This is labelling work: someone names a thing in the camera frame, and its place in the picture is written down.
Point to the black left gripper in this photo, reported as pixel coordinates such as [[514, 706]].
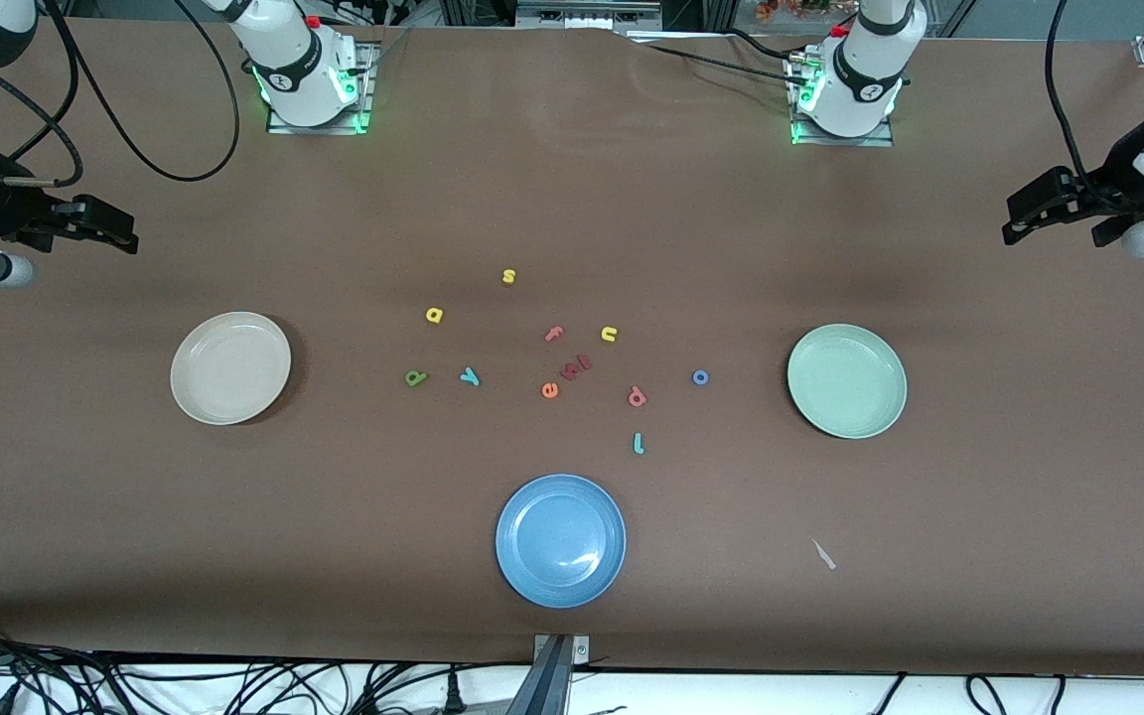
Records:
[[1120, 171]]

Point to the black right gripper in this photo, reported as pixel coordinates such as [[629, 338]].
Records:
[[4, 212]]

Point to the green foam letter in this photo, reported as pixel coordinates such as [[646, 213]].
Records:
[[409, 380]]

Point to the pink foam letter p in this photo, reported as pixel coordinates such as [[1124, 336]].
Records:
[[641, 394]]

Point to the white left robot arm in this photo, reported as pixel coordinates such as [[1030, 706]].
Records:
[[860, 79]]

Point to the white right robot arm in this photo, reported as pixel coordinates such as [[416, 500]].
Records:
[[299, 70]]

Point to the beige brown plate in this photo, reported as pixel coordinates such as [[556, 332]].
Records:
[[230, 368]]

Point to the light green plate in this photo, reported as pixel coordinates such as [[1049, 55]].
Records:
[[847, 381]]

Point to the orange decorative flowers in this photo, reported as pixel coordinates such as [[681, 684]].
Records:
[[771, 10]]

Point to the teal foam letter y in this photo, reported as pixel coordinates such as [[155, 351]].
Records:
[[470, 374]]

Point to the white paper scrap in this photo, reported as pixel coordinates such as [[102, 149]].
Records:
[[824, 555]]

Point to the blue plate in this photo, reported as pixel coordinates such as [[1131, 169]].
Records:
[[560, 541]]

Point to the black power plug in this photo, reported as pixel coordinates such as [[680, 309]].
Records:
[[453, 695]]

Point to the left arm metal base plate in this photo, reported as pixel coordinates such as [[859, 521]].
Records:
[[830, 142]]

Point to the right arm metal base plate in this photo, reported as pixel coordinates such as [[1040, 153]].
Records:
[[366, 99]]

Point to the grey metal frame box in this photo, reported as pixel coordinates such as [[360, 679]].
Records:
[[587, 15]]

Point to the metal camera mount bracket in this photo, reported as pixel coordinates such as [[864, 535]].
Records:
[[552, 685]]

